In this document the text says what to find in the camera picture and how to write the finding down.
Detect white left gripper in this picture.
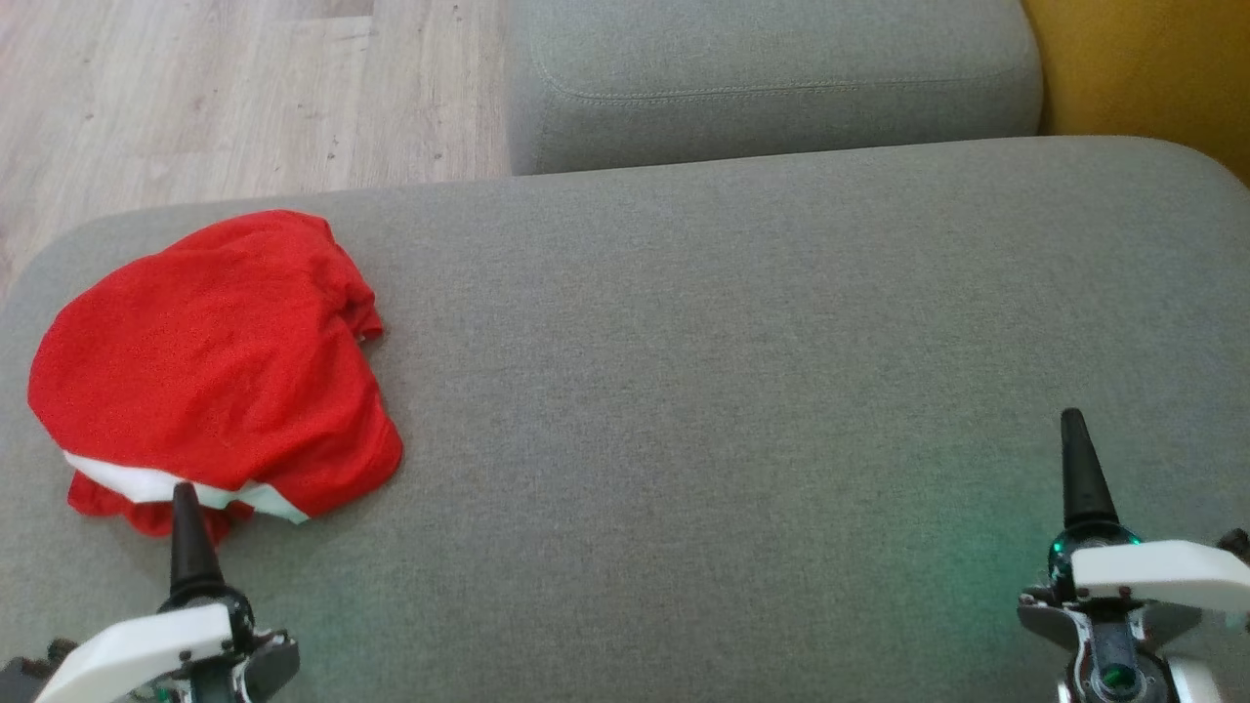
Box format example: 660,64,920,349
34,482,300,703

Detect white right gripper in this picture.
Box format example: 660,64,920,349
1021,409,1250,703

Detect red shorts with white band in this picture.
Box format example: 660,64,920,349
27,210,403,543

